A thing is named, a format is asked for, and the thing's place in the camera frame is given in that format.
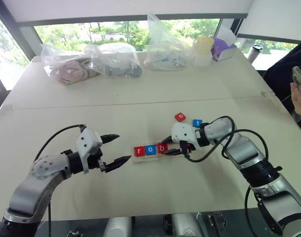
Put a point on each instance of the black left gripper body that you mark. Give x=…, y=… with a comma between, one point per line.
x=96, y=160

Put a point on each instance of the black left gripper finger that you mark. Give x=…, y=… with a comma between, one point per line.
x=116, y=163
x=110, y=137

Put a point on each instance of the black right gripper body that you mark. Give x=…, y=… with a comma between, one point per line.
x=187, y=148

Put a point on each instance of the smartphone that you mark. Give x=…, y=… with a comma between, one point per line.
x=300, y=79

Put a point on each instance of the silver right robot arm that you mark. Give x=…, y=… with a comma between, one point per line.
x=244, y=150

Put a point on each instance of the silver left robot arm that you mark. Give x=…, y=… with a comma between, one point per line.
x=29, y=190

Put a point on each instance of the red letter b block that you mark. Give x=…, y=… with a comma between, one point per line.
x=162, y=148

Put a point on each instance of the wooden letter tray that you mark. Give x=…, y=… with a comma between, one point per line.
x=155, y=158

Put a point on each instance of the blue letter o block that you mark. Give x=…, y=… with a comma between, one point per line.
x=150, y=150

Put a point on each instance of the red letter r block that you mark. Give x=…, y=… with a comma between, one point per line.
x=139, y=151

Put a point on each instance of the red letter o block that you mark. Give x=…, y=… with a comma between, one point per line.
x=180, y=117

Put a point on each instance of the blue letter t block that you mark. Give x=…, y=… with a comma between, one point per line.
x=197, y=123

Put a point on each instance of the silver rounded robot body part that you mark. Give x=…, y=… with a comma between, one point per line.
x=118, y=227
x=186, y=225

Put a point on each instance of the plastic bag with grey items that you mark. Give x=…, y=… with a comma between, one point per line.
x=118, y=64

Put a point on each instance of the plastic bag with pink cloth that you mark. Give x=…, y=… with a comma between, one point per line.
x=68, y=70

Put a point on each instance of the tall clear plastic bag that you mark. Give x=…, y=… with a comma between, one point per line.
x=165, y=54

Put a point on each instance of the yellow cup in white container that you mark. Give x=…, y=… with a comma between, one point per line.
x=203, y=49

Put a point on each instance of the purple and white box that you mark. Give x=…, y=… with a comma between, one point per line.
x=223, y=50

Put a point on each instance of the person in dark clothing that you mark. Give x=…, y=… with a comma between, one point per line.
x=278, y=79

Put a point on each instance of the silver tumbler with black lid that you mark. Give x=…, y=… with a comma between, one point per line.
x=254, y=53

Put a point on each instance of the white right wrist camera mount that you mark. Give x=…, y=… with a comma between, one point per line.
x=183, y=132

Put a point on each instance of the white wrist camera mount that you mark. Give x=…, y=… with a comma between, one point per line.
x=87, y=142
x=183, y=132

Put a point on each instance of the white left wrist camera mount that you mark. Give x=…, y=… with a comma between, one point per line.
x=87, y=142

